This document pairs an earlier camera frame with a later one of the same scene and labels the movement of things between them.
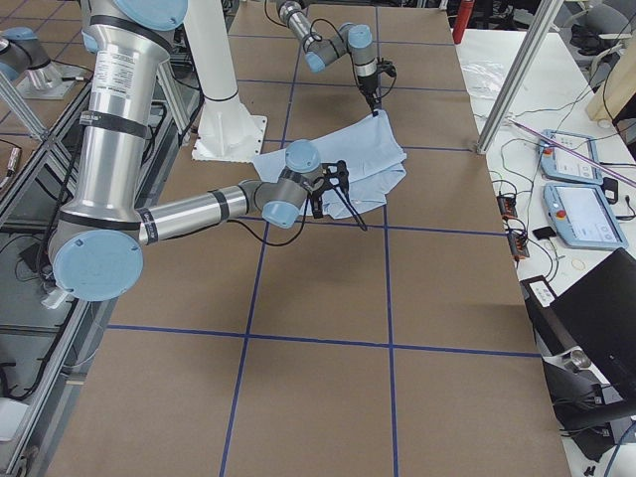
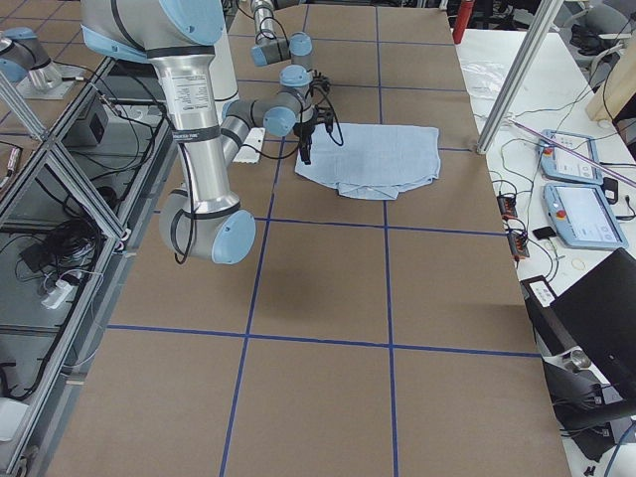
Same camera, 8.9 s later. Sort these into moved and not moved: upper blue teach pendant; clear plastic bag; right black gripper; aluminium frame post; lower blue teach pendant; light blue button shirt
Moved: light blue button shirt; right black gripper
Not moved: aluminium frame post; clear plastic bag; upper blue teach pendant; lower blue teach pendant
